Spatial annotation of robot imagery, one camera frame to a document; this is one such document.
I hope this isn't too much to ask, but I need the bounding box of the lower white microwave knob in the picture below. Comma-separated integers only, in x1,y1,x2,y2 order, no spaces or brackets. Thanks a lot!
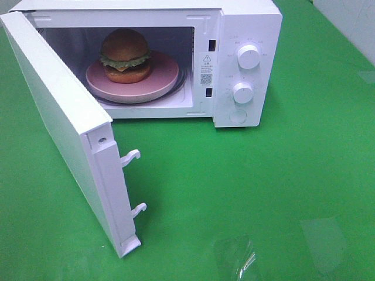
233,83,254,104

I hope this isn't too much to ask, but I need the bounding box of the glass microwave turntable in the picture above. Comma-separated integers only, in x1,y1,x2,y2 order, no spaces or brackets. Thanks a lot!
90,70,187,104

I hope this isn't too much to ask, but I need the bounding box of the upper white microwave knob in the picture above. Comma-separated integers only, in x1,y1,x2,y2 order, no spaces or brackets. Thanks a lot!
236,43,260,70

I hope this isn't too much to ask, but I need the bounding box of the white microwave knob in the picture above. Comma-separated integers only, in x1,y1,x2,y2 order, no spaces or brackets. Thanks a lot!
233,83,254,104
236,43,260,70

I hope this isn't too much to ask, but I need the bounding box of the burger with lettuce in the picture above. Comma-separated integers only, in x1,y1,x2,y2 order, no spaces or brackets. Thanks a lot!
100,28,151,84

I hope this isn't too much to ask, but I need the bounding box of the pink round plate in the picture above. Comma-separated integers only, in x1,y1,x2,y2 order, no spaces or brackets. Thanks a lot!
86,51,180,104

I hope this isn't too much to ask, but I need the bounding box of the round microwave door button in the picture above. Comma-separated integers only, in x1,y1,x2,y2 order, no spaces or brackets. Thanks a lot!
229,110,247,124

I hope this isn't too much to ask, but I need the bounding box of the white warning label sticker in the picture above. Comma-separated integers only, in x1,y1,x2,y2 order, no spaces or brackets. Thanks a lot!
199,52,214,86

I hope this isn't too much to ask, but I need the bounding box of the white microwave oven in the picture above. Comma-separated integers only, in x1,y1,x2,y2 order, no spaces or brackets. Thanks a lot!
1,1,282,127

